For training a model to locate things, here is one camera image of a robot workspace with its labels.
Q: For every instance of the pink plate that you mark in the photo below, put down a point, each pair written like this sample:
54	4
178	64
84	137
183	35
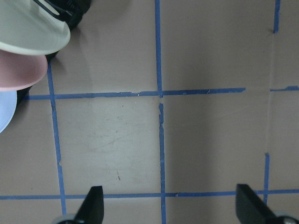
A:
19	72

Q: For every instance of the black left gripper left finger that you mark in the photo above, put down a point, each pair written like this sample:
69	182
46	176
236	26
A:
91	210

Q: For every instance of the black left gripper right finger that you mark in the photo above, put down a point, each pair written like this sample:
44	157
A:
250	209

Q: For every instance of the black dish rack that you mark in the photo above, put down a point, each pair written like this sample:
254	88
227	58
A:
69	11

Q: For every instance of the cream plate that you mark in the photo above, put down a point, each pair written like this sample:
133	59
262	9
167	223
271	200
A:
28	27

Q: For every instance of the light blue plate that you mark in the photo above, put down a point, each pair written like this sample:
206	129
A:
8	102

